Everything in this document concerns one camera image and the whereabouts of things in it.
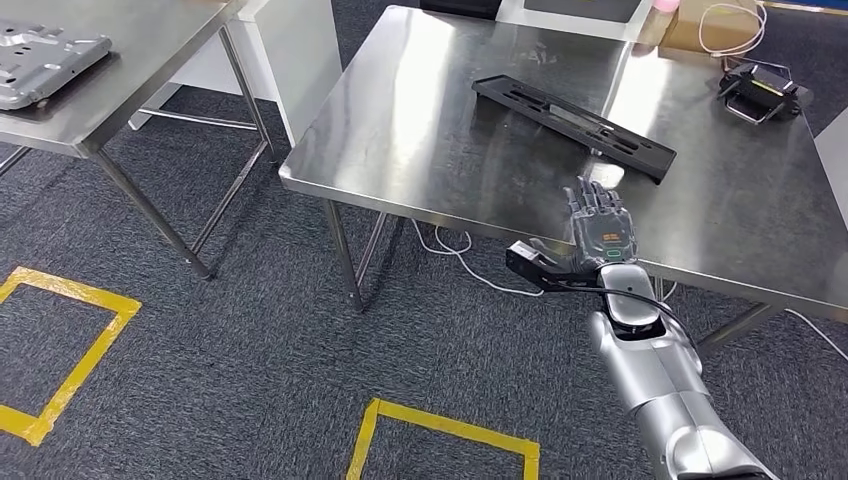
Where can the yellow floor tape square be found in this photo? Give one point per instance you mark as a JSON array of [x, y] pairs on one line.
[[457, 427]]

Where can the stainless steel table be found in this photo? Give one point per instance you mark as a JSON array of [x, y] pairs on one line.
[[132, 66]]

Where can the large cardboard box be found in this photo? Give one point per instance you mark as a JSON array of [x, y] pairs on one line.
[[682, 33]]

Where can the black device with yellow label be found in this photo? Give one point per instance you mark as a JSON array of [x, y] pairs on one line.
[[758, 89]]

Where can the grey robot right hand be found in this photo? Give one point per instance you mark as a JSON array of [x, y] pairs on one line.
[[603, 235]]

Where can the black plastic panel part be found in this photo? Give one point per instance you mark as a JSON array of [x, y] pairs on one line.
[[570, 122]]

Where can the dark grey equipment case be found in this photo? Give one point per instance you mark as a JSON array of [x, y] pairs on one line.
[[583, 10]]

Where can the stainless steel workbench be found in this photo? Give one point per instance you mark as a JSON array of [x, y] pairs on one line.
[[430, 119]]

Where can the white cabinet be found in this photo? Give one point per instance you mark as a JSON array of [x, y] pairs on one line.
[[298, 66], [835, 172]]

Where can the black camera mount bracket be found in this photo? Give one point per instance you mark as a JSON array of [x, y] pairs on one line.
[[536, 272]]

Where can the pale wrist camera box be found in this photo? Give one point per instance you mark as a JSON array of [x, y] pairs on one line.
[[523, 250]]

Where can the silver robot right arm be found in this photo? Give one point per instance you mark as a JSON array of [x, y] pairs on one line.
[[656, 378]]

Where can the black equipment case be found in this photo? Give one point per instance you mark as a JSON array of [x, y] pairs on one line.
[[464, 8]]

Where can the pink capped bottle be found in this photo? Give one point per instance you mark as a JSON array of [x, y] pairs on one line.
[[666, 5]]

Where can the grey sheet metal part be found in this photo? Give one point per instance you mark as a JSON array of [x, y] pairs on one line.
[[46, 60]]

